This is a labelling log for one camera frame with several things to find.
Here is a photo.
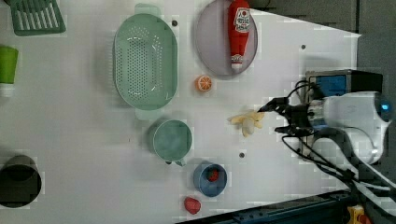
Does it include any green plastic cup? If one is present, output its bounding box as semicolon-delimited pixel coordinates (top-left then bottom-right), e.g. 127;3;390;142
0;46;19;97

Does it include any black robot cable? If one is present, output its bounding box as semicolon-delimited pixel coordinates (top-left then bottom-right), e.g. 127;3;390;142
281;134;396;194

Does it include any orange half slice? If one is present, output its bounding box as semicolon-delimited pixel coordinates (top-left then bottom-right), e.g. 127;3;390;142
194;76;212;92

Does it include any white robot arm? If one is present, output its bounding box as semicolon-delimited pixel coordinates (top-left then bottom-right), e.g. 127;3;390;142
260;91;395;217

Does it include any red ketchup bottle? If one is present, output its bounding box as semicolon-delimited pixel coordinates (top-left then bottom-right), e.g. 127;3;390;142
228;0;250;71

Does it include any green dish rack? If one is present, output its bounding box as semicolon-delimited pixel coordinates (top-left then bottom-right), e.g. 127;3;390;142
3;0;66;36

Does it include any black cylinder cup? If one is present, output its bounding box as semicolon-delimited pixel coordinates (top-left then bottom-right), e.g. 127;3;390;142
0;155;42;208

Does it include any blue bowl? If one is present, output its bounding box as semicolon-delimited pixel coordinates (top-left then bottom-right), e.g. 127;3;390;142
193;161;228;197

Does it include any red strawberry in bowl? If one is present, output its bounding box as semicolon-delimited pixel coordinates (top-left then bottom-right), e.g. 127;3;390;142
206;169;219;182

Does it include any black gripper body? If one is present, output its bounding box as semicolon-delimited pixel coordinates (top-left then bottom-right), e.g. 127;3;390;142
283;105;311;130

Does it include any teal measuring cup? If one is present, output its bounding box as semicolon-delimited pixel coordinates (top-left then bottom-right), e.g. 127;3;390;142
148;119;192;167

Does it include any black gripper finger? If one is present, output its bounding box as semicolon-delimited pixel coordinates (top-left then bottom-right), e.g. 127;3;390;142
275;125;301;136
259;97;289;112

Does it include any peeled toy banana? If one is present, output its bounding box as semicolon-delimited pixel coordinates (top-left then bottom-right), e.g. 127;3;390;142
228;110;265;137

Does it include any red strawberry on table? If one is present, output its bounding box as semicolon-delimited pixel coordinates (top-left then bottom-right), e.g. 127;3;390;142
184;197;202;215

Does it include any green perforated colander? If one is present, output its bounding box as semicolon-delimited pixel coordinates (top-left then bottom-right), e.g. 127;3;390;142
113;3;178;120

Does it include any black toaster oven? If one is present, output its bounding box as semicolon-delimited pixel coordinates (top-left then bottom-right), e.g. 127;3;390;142
305;69;383;96

